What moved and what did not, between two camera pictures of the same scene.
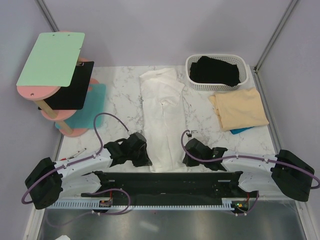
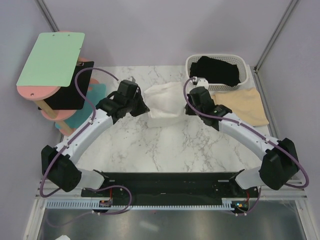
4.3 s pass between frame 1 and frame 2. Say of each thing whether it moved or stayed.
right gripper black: moved
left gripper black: moved
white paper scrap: stayed
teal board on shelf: stayed
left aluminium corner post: stayed
